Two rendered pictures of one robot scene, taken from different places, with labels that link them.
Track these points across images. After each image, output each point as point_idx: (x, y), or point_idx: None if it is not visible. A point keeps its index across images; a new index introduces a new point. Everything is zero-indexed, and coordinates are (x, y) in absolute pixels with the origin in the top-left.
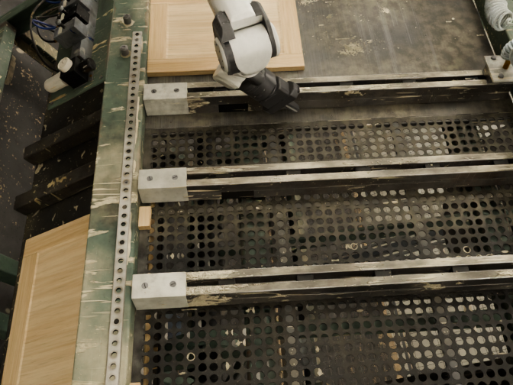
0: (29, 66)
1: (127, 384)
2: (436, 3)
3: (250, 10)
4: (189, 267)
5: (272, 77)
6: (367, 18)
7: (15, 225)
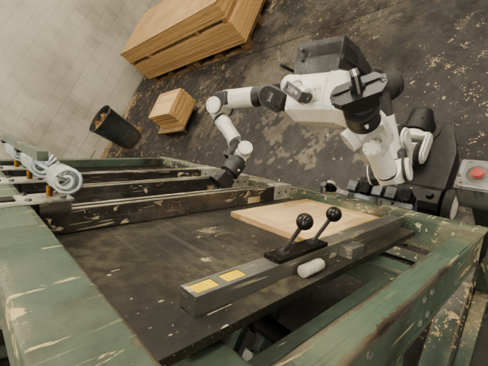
0: (483, 334)
1: (195, 167)
2: (142, 285)
3: (223, 90)
4: None
5: (224, 163)
6: (218, 248)
7: (335, 285)
